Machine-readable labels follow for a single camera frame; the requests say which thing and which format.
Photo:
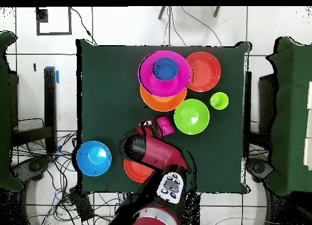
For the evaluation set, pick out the small dark blue bowl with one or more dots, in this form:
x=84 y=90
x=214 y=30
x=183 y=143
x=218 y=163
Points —
x=165 y=70

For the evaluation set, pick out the red-orange bowl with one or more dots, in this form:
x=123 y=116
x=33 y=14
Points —
x=206 y=71
x=136 y=172

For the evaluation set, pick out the black metal stand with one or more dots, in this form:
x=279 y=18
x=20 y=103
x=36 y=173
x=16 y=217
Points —
x=50 y=108

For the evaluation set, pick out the large pink bowl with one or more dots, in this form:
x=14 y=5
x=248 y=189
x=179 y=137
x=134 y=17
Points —
x=146 y=76

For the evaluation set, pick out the black pedestal foot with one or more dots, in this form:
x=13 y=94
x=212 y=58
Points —
x=259 y=169
x=34 y=166

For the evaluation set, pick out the raspberry red cup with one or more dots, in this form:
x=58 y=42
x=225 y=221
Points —
x=167 y=126

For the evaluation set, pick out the grey tripod leg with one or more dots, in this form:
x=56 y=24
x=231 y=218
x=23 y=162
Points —
x=216 y=11
x=162 y=13

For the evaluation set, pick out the white box stack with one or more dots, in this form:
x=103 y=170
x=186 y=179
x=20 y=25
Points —
x=309 y=149

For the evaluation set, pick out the black square floor frame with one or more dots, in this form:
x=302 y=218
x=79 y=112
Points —
x=70 y=20

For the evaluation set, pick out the green clothed side table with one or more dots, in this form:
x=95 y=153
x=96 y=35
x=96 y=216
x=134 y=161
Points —
x=4 y=112
x=290 y=112

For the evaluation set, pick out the light green cup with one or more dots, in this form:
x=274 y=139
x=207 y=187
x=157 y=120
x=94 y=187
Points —
x=219 y=100

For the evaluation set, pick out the light blue bowl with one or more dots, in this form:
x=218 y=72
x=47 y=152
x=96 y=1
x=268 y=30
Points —
x=93 y=159

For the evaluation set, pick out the blue tape strip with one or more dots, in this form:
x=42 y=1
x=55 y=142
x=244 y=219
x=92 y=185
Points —
x=57 y=76

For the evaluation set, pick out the large orange bowl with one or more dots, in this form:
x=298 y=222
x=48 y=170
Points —
x=163 y=104

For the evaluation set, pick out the black power brick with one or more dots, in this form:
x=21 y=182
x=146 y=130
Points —
x=81 y=205

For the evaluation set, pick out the green bowl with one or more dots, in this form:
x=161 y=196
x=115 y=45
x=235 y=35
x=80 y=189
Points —
x=191 y=116

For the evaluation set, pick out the dark green table cloth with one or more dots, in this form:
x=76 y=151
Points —
x=109 y=100

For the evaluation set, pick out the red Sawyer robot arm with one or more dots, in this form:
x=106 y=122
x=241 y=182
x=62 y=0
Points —
x=158 y=151

